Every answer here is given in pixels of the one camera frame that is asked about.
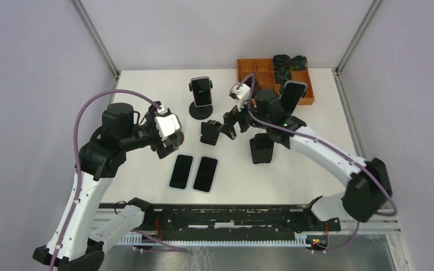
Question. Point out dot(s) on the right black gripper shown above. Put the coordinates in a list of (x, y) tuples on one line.
[(229, 118)]

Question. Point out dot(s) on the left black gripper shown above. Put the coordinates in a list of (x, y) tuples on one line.
[(159, 145)]

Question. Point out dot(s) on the black small phone stand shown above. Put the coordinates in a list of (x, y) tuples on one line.
[(209, 132)]

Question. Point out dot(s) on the black wedge phone stand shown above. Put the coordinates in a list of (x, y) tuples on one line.
[(258, 157)]

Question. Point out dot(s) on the black round stand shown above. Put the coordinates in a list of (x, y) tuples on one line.
[(200, 113)]

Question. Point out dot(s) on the light blue case phone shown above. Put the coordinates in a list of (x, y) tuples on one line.
[(181, 172)]

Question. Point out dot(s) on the grey case phone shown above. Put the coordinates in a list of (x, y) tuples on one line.
[(201, 89)]

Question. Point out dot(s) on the lavender case phone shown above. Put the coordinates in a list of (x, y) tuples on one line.
[(204, 178)]

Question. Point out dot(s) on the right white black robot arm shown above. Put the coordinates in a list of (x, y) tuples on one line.
[(366, 182)]

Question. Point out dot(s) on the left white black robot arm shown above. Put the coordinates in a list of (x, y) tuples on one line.
[(75, 246)]

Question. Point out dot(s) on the pink case phone tilted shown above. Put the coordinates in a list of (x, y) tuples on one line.
[(290, 94)]

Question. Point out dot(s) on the orange compartment tray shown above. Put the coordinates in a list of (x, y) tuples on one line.
[(268, 78)]

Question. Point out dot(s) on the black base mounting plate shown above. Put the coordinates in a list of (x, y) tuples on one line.
[(230, 222)]

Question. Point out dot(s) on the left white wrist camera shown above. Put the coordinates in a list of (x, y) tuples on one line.
[(167, 123)]

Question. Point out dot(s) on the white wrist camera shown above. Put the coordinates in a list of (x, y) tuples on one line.
[(239, 93), (167, 123)]

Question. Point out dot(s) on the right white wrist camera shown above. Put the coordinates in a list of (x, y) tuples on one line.
[(239, 93)]

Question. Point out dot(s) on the white cable duct rail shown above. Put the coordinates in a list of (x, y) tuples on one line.
[(298, 240)]

